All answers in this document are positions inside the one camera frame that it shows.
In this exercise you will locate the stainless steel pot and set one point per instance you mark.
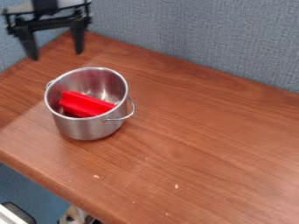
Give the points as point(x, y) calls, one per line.
point(98, 82)

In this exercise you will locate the white spotted object below table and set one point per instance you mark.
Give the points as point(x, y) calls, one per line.
point(75, 216)

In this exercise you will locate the red plastic block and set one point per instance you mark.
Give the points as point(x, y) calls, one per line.
point(83, 105)

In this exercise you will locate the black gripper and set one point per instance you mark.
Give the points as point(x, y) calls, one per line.
point(46, 14)

